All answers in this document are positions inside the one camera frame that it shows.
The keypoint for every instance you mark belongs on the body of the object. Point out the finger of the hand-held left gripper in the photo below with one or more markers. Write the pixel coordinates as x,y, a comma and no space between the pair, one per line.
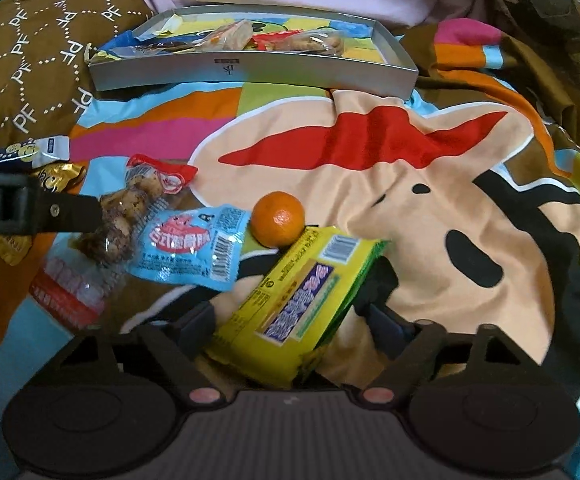
70,212

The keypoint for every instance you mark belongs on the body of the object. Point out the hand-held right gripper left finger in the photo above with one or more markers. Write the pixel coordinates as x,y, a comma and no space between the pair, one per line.
195,325

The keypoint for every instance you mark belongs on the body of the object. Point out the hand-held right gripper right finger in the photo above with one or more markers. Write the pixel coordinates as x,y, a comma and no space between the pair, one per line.
389,327

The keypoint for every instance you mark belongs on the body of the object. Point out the dark blue stick packet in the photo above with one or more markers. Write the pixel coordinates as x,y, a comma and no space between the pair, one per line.
20,152

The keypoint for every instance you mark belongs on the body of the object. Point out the clear cookie packet red label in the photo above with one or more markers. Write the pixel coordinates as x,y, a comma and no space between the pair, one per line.
140,185

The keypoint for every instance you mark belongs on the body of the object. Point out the light blue snack packet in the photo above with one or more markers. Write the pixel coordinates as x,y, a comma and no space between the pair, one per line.
185,245

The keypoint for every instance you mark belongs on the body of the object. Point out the yellow green snack packet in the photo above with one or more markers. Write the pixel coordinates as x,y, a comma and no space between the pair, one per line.
280,310

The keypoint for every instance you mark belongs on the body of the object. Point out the tangerine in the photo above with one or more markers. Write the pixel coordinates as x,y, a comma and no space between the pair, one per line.
277,220

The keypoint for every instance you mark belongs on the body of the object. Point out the orange biscuit packet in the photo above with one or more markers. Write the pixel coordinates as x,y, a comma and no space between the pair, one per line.
230,35

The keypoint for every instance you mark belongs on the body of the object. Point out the grey box tray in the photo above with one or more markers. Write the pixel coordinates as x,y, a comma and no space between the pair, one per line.
270,67

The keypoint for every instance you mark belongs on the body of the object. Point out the round cookie packet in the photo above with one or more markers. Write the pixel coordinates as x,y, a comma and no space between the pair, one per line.
320,44

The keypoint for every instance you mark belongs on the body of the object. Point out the gold foil snack packet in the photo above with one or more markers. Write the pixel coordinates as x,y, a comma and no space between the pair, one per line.
65,177

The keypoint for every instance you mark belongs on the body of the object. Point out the colourful printed blanket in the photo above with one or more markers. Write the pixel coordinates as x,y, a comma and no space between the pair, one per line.
369,170

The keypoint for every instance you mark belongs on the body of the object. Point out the cartoon printed tray liner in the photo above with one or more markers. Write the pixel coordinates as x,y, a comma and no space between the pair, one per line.
359,52

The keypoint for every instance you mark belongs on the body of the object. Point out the clear bag of clothes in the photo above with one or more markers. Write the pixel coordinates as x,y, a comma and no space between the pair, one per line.
544,10

